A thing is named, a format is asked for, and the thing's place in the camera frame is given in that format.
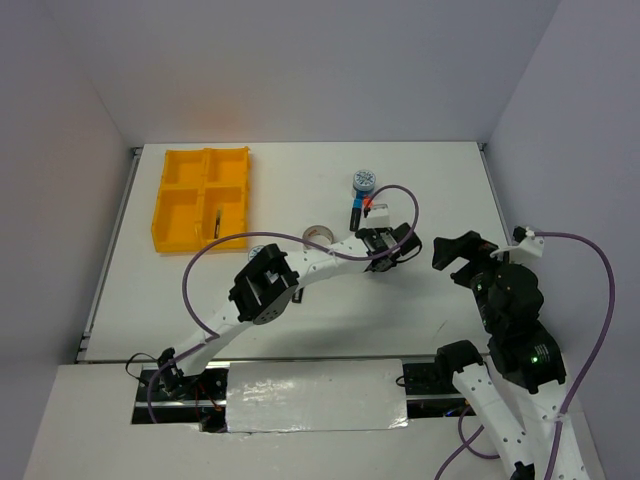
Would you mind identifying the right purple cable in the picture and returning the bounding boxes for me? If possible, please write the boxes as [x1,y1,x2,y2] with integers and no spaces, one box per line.
[432,230,615,480]

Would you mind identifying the pink highlighter marker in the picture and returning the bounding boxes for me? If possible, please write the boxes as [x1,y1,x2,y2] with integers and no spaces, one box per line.
[292,288,304,304]

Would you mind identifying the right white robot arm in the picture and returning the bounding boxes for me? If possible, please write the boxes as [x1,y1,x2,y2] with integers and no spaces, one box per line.
[432,227,604,479]

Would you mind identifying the blue-lidded round jar near bin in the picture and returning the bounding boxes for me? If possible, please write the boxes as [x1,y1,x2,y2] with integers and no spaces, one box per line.
[248,245,265,261]

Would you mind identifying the blue-lidded round jar far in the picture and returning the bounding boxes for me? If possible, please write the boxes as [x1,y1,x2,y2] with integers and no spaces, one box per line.
[352,169,377,198]

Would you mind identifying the metal base rail plate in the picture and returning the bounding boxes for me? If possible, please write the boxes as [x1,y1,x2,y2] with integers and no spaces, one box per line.
[131,357,473,434]

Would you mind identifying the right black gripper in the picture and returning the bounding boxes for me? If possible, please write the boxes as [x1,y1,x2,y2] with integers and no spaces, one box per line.
[431,227,526,330]

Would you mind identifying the blue pen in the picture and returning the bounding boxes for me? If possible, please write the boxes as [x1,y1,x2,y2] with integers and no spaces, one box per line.
[213,208,222,239]

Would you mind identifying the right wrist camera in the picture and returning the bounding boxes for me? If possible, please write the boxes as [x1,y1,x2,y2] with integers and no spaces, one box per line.
[490,226,545,264]

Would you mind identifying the clear tape roll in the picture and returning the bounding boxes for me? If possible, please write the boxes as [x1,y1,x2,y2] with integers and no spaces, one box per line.
[302,225,335,246]

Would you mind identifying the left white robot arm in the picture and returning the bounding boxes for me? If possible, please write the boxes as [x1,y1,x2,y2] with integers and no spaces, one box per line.
[149,223,423,399]

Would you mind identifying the blue highlighter marker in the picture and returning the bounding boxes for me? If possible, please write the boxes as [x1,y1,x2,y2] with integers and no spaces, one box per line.
[349,197,363,232]

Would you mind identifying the yellow four-compartment plastic bin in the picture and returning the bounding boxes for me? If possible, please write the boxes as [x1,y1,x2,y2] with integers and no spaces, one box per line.
[151,146,250,254]

